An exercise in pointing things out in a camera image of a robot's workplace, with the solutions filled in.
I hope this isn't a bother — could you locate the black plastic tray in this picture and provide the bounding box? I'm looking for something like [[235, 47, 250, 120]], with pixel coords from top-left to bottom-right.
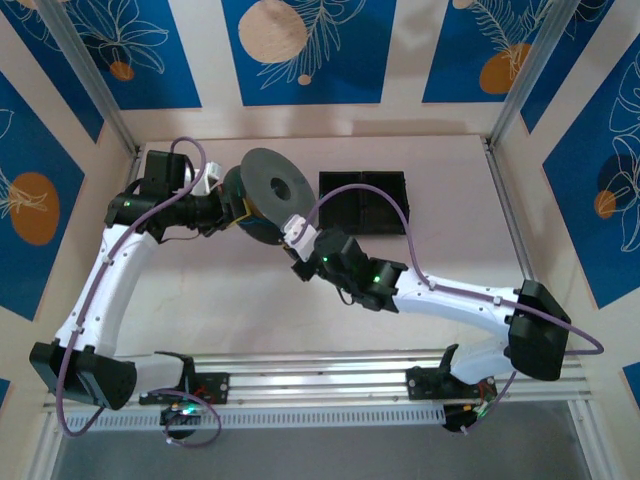
[[318, 170, 414, 237]]

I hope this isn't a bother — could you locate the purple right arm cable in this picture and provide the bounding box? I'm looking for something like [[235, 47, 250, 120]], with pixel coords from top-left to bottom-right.
[[302, 184, 605, 436]]

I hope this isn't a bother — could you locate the aluminium frame post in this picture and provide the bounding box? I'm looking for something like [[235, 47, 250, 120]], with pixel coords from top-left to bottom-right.
[[489, 0, 576, 146], [37, 0, 141, 154]]

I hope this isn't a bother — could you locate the dark grey cable spool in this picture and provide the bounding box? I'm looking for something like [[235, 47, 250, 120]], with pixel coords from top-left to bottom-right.
[[222, 147, 317, 246]]

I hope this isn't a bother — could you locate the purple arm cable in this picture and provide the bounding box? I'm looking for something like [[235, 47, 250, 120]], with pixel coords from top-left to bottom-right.
[[302, 184, 605, 436], [55, 137, 222, 449]]

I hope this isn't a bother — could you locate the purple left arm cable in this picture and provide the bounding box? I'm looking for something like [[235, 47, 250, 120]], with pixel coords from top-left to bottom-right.
[[55, 137, 222, 449]]

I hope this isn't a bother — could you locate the white slotted cable duct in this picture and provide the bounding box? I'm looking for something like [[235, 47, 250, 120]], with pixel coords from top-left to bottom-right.
[[64, 405, 446, 432]]

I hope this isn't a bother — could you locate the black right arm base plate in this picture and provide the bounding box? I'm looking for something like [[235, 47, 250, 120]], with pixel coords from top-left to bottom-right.
[[404, 363, 499, 402]]

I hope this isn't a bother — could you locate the wide aluminium base rail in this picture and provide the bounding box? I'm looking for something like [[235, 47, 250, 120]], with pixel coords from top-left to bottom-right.
[[43, 355, 594, 414]]

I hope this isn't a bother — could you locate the aluminium frame rail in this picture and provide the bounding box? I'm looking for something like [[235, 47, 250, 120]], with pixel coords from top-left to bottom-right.
[[27, 409, 69, 480], [483, 139, 546, 301], [567, 399, 614, 480], [73, 142, 146, 372]]

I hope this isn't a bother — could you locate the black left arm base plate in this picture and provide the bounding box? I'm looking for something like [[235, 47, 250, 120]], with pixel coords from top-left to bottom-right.
[[138, 372, 231, 406]]

